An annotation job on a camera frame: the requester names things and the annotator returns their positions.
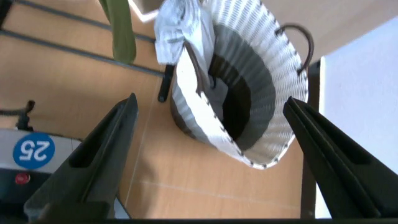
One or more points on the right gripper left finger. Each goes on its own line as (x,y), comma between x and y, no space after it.
(93,174)

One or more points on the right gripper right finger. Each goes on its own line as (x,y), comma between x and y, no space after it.
(348,174)

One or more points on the green long-sleeved shirt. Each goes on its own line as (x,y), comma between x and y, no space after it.
(122,31)

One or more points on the pale grey garment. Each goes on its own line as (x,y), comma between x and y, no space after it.
(180,31)

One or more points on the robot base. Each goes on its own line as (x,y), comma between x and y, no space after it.
(9,149)

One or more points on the black clothes rack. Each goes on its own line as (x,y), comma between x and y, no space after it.
(77,51)

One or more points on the white laundry basket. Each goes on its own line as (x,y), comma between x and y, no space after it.
(264,62)

